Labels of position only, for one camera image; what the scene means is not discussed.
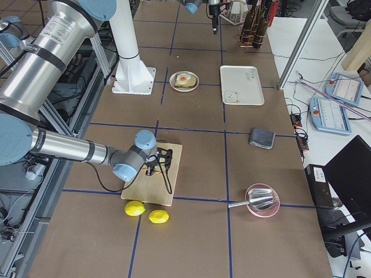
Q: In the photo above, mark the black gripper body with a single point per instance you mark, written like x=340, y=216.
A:
x=152, y=167
x=214, y=11

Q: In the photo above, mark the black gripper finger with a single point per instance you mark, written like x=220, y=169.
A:
x=150, y=171
x=215, y=25

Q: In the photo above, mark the white plate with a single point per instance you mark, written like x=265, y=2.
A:
x=172, y=80

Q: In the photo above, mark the toasted bread slice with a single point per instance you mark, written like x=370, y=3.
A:
x=158, y=168

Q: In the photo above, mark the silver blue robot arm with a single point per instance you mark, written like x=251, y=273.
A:
x=43, y=63
x=192, y=6

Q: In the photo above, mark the white bear tray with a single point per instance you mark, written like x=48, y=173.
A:
x=240, y=85

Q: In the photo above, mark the wooden cutting board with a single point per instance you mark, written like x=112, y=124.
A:
x=152, y=189

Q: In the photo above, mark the white mug rack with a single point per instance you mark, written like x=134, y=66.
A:
x=236, y=12

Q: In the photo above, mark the dark green wine bottle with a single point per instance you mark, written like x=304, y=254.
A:
x=246, y=36

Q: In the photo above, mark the whole yellow lemon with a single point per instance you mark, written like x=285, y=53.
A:
x=134, y=208

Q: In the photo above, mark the fried egg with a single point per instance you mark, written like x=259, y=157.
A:
x=183, y=78

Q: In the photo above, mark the bread slice on plate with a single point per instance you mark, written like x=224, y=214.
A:
x=188, y=85

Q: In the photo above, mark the folded grey cloth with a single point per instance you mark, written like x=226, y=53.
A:
x=262, y=138

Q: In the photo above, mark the metal scoop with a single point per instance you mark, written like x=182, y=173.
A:
x=258, y=199

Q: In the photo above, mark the pink bowl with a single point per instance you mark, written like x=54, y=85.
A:
x=268, y=212

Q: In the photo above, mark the purple rod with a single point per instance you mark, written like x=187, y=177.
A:
x=336, y=101

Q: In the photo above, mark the far blue teach pendant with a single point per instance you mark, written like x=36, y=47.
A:
x=345, y=88

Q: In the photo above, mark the blue teach pendant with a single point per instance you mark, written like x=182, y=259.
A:
x=328, y=116
x=345, y=88

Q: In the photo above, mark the near blue teach pendant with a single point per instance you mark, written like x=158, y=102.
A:
x=328, y=116

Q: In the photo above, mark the black computer box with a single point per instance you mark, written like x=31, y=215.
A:
x=319, y=188

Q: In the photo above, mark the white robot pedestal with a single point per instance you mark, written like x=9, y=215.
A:
x=132, y=75

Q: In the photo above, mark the aluminium frame post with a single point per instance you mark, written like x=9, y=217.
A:
x=304, y=36

